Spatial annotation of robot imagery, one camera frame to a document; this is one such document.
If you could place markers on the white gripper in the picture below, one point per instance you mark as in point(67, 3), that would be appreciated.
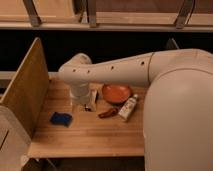
point(80, 94)

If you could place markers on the left wooden divider panel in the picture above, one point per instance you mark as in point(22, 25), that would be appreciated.
point(22, 101)

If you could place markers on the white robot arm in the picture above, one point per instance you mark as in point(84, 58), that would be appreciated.
point(178, 107)

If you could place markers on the black and white box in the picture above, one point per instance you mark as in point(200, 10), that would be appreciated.
point(92, 106)

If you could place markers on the white tube bottle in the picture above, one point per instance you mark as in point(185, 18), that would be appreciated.
point(128, 107)

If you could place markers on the orange bowl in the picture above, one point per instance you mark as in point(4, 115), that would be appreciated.
point(116, 94)

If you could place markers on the blue sponge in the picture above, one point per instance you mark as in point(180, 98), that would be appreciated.
point(61, 119)

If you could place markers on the dark red pepper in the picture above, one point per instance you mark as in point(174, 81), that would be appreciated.
point(111, 112)

